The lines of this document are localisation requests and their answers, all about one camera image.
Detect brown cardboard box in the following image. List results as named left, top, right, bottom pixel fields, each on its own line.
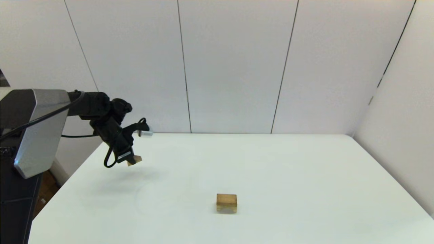
left=33, top=170, right=59, bottom=219

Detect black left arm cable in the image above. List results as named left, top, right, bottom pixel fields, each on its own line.
left=0, top=90, right=147, bottom=169

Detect rectangular wooden block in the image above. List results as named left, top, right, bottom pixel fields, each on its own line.
left=216, top=194, right=237, bottom=206

